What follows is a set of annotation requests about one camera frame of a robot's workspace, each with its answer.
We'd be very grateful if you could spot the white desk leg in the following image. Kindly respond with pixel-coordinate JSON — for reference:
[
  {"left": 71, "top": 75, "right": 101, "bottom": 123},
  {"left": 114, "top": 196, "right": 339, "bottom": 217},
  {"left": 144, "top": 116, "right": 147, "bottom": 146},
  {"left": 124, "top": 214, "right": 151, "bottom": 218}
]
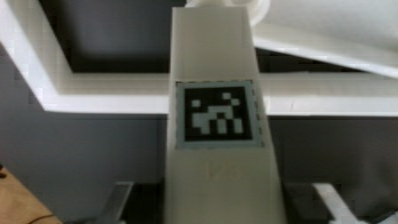
[{"left": 163, "top": 0, "right": 288, "bottom": 224}]

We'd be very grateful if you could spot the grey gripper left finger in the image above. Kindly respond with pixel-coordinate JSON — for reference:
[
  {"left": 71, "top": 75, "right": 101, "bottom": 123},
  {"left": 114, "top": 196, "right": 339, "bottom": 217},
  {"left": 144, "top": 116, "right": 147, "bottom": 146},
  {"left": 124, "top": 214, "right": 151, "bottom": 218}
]
[{"left": 83, "top": 182, "right": 135, "bottom": 224}]

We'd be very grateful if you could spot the white desk tabletop tray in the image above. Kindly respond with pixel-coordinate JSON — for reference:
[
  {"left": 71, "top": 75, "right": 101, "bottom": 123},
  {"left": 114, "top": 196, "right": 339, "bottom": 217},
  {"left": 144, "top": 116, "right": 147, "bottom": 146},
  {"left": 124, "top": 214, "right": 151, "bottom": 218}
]
[{"left": 233, "top": 0, "right": 398, "bottom": 79}]

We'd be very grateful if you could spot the white fence bar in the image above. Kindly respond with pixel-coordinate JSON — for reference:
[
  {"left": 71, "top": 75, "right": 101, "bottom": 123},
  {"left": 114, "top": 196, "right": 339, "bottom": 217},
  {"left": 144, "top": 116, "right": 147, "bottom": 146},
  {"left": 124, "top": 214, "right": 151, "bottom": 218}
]
[
  {"left": 0, "top": 0, "right": 73, "bottom": 113},
  {"left": 37, "top": 72, "right": 398, "bottom": 117}
]

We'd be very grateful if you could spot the white fence left bar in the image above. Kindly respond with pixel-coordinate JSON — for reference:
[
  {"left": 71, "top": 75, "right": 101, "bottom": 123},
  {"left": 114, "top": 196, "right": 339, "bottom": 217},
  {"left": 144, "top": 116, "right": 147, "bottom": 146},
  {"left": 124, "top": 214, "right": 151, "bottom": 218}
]
[{"left": 0, "top": 0, "right": 73, "bottom": 113}]

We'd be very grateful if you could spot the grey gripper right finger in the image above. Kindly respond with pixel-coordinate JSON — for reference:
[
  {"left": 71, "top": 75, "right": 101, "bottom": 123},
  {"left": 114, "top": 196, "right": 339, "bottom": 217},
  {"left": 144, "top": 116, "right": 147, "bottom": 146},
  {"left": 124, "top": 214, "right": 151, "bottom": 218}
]
[{"left": 313, "top": 183, "right": 362, "bottom": 224}]

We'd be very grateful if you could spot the white fence front bar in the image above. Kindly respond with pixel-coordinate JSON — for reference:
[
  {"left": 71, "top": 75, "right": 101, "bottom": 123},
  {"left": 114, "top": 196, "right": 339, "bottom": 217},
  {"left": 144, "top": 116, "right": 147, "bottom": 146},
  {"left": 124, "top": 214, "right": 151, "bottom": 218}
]
[{"left": 37, "top": 72, "right": 398, "bottom": 117}]

